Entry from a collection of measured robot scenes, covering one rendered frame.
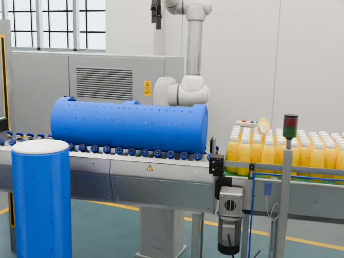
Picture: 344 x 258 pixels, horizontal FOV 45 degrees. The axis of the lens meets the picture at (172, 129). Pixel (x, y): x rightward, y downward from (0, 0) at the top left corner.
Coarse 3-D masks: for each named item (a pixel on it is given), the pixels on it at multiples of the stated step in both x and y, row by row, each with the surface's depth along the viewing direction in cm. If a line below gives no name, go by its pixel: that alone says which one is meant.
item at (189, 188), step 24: (0, 168) 251; (72, 168) 240; (96, 168) 237; (120, 168) 235; (144, 168) 232; (168, 168) 229; (192, 168) 227; (72, 192) 249; (96, 192) 245; (120, 192) 241; (144, 192) 238; (168, 192) 234; (192, 192) 230
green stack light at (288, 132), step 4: (284, 128) 187; (288, 128) 186; (292, 128) 185; (296, 128) 186; (284, 132) 187; (288, 132) 186; (292, 132) 186; (296, 132) 187; (284, 136) 188; (288, 136) 186; (292, 136) 186; (296, 136) 188
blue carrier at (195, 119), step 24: (72, 120) 234; (96, 120) 232; (120, 120) 229; (144, 120) 226; (168, 120) 224; (192, 120) 221; (96, 144) 239; (120, 144) 234; (144, 144) 230; (168, 144) 227; (192, 144) 223
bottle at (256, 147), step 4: (252, 144) 217; (256, 144) 215; (260, 144) 215; (252, 148) 216; (256, 148) 215; (260, 148) 215; (252, 152) 216; (256, 152) 215; (260, 152) 215; (252, 156) 216; (256, 156) 215; (260, 156) 216; (252, 160) 216; (256, 160) 216; (260, 160) 216; (252, 172) 217; (256, 172) 217; (260, 172) 218
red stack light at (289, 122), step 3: (285, 117) 186; (297, 117) 187; (285, 120) 186; (288, 120) 185; (291, 120) 184; (294, 120) 185; (297, 120) 186; (285, 123) 186; (288, 123) 185; (291, 123) 185; (294, 123) 185; (297, 123) 186; (288, 126) 186; (291, 126) 185; (294, 126) 185
